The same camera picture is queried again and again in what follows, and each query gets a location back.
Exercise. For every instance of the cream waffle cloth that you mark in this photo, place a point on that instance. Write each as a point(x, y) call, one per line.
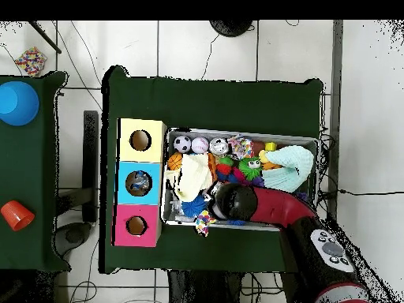
point(192, 177)

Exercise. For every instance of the clear plastic packet blue label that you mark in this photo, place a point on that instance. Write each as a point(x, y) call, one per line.
point(135, 187)

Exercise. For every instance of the mint green cloth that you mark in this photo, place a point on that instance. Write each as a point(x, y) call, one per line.
point(291, 165)

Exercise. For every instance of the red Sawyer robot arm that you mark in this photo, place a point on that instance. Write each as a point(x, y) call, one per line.
point(284, 211)

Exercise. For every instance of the shallow clear mesh bin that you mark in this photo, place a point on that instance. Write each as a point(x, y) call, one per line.
point(165, 214)

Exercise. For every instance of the wooden box with three holes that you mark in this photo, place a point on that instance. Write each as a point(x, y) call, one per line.
point(123, 189)

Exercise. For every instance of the small baseball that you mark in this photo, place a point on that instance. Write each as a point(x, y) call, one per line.
point(200, 145)

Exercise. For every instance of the small orange basketball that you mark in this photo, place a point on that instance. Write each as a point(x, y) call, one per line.
point(175, 161)

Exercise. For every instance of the small soccer ball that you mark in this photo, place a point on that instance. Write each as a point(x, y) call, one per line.
point(182, 144)

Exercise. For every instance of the blue spiky ball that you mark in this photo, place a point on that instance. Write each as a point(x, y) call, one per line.
point(194, 207)

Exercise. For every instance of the colourful patterned cloth pouch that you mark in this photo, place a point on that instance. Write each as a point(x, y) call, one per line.
point(240, 147)

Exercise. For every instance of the colourful spotted plush toy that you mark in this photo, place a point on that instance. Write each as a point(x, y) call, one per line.
point(202, 223)

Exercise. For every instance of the dark green table cloth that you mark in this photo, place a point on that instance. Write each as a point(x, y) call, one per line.
point(214, 101)

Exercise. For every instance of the black round stand base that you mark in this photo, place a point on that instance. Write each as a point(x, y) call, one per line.
point(231, 26)

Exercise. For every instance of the green covered side table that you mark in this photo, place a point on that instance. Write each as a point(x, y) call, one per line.
point(25, 158)

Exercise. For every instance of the red cup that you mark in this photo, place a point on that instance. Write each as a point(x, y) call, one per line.
point(17, 215)

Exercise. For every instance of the blue bowl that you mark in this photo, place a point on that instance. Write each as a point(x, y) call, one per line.
point(17, 103)

